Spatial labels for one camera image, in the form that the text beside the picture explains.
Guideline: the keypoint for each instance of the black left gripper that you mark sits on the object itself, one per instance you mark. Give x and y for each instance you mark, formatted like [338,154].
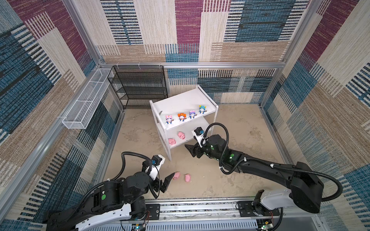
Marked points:
[165,184]

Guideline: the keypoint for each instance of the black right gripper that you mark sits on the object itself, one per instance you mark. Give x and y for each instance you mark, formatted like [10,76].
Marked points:
[196,148]

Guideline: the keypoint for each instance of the pink pig toy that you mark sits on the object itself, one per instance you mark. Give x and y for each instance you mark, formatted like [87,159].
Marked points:
[187,178]
[171,141]
[181,135]
[176,175]

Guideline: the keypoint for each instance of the orange-haired doll figure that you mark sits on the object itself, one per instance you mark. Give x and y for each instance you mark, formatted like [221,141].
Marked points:
[182,117]

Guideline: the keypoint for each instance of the purple penguin toy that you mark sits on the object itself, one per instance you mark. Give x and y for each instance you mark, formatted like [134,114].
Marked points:
[192,114]

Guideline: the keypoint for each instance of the pink-haired doll figure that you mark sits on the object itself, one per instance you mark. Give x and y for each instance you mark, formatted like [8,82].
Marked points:
[168,119]

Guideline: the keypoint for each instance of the teal penguin toy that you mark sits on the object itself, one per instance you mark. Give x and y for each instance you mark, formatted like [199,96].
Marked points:
[202,109]

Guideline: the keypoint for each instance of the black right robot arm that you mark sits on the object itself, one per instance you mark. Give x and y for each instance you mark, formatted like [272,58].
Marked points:
[304,188]

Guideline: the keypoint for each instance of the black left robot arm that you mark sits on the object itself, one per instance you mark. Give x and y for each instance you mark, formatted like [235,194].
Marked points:
[116,199]

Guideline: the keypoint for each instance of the white two-tier shelf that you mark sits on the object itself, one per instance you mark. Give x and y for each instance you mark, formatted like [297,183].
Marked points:
[182,103]

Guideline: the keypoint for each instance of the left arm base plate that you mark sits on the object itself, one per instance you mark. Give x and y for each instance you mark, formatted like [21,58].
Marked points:
[152,212]

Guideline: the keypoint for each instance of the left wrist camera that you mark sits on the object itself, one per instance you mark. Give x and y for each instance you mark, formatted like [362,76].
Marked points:
[157,162]

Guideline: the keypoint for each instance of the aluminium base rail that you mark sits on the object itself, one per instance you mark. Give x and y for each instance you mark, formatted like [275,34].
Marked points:
[218,214]

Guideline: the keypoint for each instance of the black wire mesh shelf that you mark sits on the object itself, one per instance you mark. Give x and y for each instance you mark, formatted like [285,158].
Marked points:
[136,86]

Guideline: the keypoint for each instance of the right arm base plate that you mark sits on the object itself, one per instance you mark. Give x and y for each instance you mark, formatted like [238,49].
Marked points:
[249,209]

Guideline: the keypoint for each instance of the white wire wall basket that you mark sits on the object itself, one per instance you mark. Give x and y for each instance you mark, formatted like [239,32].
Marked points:
[83,109]

